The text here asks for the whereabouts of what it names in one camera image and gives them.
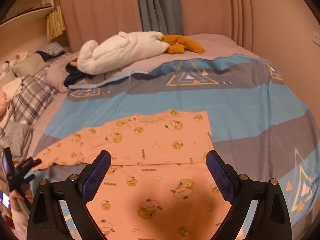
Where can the grey blue curtain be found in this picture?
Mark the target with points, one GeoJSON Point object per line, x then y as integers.
{"type": "Point", "coordinates": [164, 16]}

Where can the white plush goose toy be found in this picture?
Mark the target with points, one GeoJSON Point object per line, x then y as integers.
{"type": "Point", "coordinates": [124, 49]}

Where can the pink mauve bed cover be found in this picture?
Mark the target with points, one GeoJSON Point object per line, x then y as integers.
{"type": "Point", "coordinates": [215, 46]}

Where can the white power strip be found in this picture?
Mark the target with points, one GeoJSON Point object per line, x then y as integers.
{"type": "Point", "coordinates": [316, 38]}

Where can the pink cartoon print garment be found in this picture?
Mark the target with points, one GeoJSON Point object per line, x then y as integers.
{"type": "Point", "coordinates": [158, 185]}

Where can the grey clothing pile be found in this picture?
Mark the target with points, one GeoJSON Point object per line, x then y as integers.
{"type": "Point", "coordinates": [17, 137]}

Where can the plaid grey pillow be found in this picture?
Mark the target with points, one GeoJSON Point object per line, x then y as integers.
{"type": "Point", "coordinates": [33, 99]}

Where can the yellow tassel hanging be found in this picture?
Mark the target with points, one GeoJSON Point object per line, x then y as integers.
{"type": "Point", "coordinates": [55, 24]}

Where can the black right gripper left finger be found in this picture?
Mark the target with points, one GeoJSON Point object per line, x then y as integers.
{"type": "Point", "coordinates": [46, 219]}

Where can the dark folded clothing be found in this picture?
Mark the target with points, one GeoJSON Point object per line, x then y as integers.
{"type": "Point", "coordinates": [74, 75]}

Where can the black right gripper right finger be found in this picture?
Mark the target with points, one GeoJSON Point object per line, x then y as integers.
{"type": "Point", "coordinates": [271, 218]}

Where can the blue grey patterned bed sheet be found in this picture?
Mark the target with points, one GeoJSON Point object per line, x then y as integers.
{"type": "Point", "coordinates": [258, 125]}

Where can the striped dark cushion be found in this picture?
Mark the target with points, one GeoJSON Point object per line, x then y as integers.
{"type": "Point", "coordinates": [51, 50]}

